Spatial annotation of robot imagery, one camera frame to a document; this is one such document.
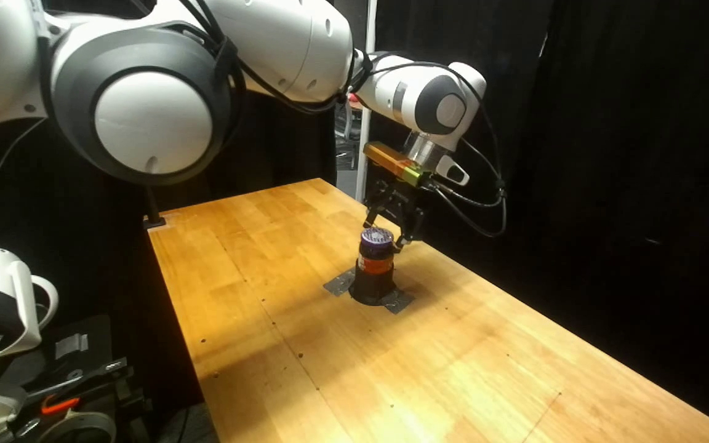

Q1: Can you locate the black clamp with orange trigger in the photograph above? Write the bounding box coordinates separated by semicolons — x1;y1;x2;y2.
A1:
7;360;153;443

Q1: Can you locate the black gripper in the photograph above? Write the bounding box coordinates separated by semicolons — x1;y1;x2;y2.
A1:
360;168;433;250

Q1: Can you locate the grey tape patch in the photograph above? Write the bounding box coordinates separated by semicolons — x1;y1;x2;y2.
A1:
322;269;416;314

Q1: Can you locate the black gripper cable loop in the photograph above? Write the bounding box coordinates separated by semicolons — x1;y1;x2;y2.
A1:
423;100;512;243

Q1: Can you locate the small black table clamp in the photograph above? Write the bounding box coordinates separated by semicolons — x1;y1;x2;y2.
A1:
140;189;169;233

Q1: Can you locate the dark cup with purple top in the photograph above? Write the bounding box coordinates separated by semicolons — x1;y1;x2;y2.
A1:
347;227;400;308

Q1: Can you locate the grey tape roll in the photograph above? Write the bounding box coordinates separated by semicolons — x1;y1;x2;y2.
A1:
35;406;120;443

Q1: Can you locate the black curtain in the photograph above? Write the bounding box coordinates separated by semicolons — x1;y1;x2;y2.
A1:
0;0;709;438

